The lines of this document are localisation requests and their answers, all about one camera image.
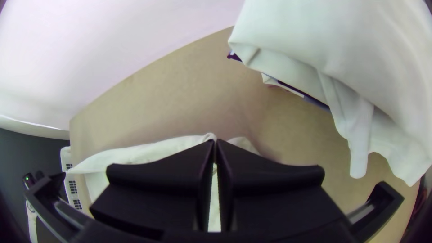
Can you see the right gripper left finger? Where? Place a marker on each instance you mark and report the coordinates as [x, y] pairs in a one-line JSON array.
[[162, 189]]

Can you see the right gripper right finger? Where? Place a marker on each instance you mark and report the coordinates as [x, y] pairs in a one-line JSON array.
[[270, 192]]

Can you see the cream t-shirt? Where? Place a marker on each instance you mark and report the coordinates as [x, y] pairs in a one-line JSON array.
[[135, 156]]

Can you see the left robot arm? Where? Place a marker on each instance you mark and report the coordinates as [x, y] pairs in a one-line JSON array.
[[30, 179]]

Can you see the white laundry basket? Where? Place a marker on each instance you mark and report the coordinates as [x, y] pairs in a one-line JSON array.
[[72, 184]]

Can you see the pile of folded clothes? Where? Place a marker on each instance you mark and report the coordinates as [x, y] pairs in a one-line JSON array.
[[337, 54]]

